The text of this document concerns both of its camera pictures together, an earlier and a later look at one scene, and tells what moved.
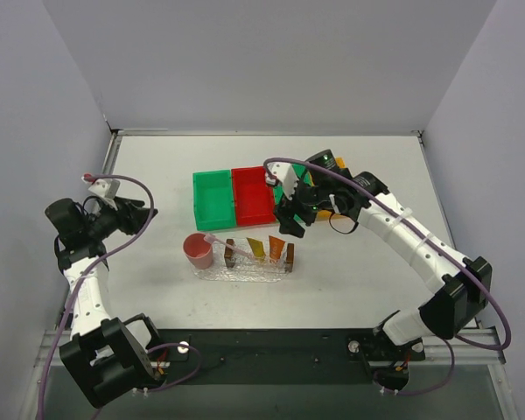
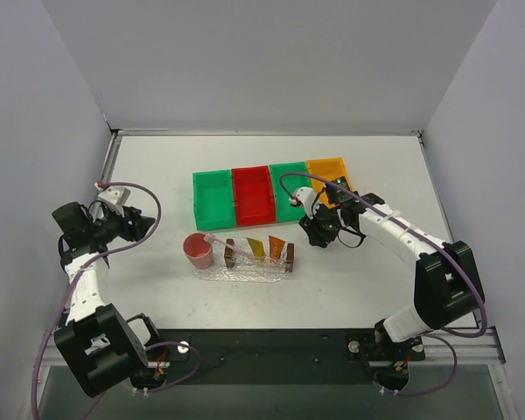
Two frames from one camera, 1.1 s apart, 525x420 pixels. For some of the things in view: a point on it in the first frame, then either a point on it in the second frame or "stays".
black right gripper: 298,204 to 317,232
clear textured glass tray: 247,261 stays
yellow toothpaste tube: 256,248 stays
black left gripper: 125,213 to 129,223
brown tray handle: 229,253 stays
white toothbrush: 212,239 stays
